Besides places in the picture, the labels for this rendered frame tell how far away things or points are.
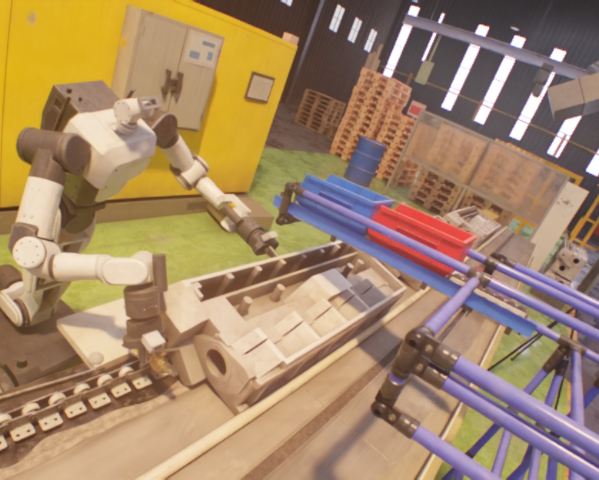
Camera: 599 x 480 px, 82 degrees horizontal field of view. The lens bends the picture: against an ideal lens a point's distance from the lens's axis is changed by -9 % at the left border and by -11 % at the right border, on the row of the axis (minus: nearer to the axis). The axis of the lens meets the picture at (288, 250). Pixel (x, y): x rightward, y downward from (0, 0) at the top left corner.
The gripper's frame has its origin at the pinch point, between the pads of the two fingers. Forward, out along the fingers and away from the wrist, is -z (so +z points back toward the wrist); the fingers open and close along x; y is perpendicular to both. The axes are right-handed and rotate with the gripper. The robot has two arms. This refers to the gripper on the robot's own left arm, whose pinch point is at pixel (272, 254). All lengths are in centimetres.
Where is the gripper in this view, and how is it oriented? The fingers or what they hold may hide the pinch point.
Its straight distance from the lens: 144.3
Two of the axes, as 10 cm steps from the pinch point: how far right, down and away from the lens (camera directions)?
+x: -6.1, 1.5, -7.8
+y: 4.5, -7.4, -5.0
